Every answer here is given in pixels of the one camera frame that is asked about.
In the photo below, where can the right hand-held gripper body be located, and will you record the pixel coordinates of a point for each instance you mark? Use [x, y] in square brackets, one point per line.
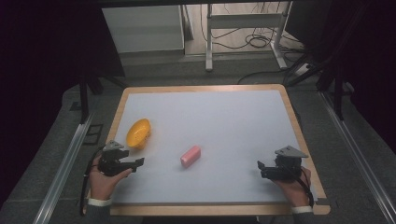
[286, 165]

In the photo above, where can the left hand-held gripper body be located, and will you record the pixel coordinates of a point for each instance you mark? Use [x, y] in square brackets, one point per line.
[110, 161]

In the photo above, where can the person's left hand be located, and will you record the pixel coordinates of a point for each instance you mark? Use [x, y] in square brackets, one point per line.
[104, 183]

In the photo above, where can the person's right hand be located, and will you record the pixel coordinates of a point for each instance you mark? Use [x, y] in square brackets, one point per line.
[294, 189]

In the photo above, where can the yellow plastic bowl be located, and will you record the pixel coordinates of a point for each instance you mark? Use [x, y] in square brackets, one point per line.
[138, 133]

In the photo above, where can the pink soap bar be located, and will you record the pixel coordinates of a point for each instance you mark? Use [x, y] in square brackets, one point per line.
[190, 156]

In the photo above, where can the white table mat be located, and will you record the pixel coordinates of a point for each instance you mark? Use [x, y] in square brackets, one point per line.
[218, 130]

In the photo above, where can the black metal stand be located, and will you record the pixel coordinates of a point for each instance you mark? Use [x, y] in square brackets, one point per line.
[85, 99]

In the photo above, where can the white power strip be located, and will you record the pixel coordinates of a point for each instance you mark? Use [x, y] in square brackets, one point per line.
[303, 70]

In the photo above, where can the black tripod stand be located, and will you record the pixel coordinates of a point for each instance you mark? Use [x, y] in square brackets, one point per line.
[323, 71]

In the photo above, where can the black curtain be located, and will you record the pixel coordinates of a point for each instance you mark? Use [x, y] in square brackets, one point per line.
[367, 62]
[46, 77]

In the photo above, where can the white cabinet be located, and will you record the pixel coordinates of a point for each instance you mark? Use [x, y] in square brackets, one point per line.
[143, 29]

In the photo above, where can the black floor frame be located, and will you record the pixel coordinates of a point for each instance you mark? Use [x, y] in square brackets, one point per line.
[93, 134]

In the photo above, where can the metal floor rail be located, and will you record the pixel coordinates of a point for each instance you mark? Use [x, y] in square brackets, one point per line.
[358, 155]
[62, 174]

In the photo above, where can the white metal desk frame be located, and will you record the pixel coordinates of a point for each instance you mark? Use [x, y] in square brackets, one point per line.
[243, 21]

